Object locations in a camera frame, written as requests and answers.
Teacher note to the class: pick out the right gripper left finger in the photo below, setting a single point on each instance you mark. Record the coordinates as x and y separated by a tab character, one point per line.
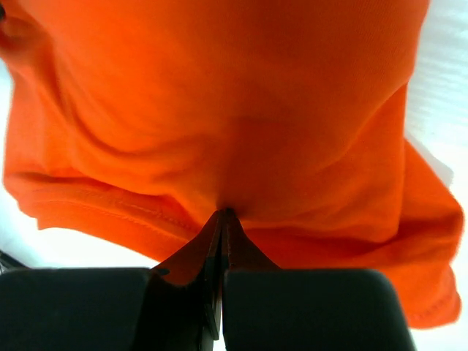
188	287

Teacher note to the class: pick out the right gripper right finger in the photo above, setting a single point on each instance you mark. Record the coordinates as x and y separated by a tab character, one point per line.
239	252

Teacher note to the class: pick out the orange t shirt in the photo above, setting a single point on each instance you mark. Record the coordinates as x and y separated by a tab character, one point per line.
133	121

